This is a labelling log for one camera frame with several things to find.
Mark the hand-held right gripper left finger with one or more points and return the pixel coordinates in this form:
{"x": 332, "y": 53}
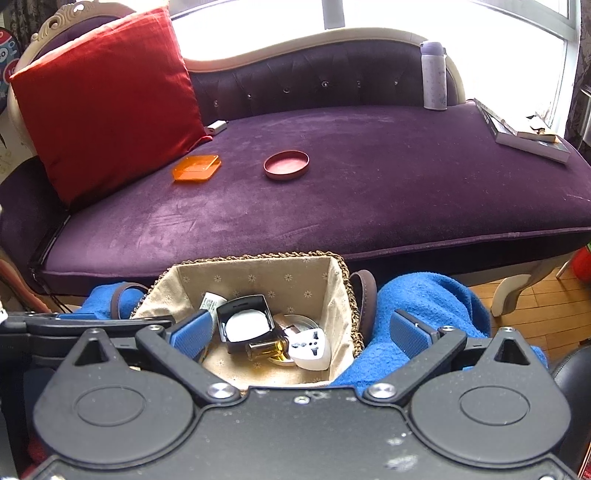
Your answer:
{"x": 191, "y": 334}

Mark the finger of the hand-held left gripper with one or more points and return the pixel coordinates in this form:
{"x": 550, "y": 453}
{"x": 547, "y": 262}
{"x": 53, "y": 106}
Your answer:
{"x": 55, "y": 330}

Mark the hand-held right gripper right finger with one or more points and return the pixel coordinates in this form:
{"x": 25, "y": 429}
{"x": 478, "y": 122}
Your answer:
{"x": 408, "y": 337}

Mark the white plug charger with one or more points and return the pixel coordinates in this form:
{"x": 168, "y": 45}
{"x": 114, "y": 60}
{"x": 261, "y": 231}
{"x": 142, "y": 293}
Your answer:
{"x": 213, "y": 303}

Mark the black square speaker box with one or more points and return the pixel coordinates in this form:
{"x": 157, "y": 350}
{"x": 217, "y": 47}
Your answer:
{"x": 244, "y": 323}

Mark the amber perfume bottle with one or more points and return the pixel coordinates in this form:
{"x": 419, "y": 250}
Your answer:
{"x": 270, "y": 345}

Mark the woven basket with cloth lining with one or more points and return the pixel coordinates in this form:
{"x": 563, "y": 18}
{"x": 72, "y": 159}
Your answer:
{"x": 258, "y": 281}

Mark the white travel adapter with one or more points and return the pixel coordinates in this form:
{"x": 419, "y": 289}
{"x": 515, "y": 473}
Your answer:
{"x": 310, "y": 348}

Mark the red round lid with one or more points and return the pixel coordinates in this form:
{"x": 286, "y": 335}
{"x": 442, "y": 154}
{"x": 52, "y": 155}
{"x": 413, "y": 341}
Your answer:
{"x": 286, "y": 164}

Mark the blue towel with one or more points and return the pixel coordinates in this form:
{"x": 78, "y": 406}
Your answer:
{"x": 429, "y": 300}

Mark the silver round tin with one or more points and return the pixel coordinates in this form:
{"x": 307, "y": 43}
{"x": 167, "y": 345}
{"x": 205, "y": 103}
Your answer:
{"x": 298, "y": 322}

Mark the purple tufted sofa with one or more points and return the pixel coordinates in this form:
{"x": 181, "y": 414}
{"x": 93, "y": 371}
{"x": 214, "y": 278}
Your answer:
{"x": 369, "y": 194}

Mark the orange plastic tray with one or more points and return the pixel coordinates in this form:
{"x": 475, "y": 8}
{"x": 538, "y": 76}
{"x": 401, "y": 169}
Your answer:
{"x": 196, "y": 169}

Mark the black leather chair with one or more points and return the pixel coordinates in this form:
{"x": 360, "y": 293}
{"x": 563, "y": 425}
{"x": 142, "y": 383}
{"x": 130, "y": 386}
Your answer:
{"x": 575, "y": 397}

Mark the red round object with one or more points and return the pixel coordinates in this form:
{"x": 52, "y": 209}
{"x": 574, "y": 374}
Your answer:
{"x": 582, "y": 265}

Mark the white usb charger block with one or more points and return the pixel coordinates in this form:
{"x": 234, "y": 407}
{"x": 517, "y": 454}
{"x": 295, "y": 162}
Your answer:
{"x": 217, "y": 127}

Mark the stack of books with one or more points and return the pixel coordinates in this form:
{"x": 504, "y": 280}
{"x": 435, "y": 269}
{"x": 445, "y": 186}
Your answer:
{"x": 512, "y": 138}

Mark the red cushion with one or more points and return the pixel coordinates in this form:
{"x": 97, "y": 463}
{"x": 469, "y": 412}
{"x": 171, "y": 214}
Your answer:
{"x": 106, "y": 101}

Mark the lavender water bottle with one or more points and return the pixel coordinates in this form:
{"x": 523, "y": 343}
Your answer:
{"x": 433, "y": 78}

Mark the round colourful dartboard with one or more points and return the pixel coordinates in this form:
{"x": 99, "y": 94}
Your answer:
{"x": 5, "y": 69}

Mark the dark patterned curtain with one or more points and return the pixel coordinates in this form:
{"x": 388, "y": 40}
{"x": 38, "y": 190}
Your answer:
{"x": 581, "y": 55}

